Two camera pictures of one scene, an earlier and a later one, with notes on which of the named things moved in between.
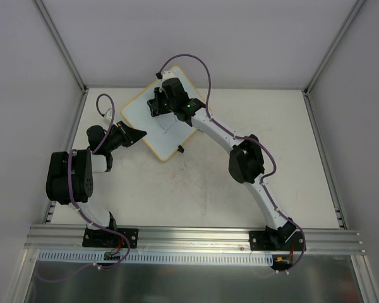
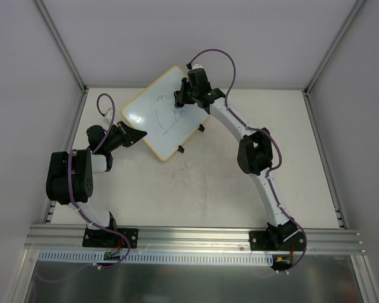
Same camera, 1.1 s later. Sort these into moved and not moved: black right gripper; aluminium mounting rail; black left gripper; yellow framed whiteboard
Moved: black right gripper
Not moved: aluminium mounting rail; black left gripper; yellow framed whiteboard
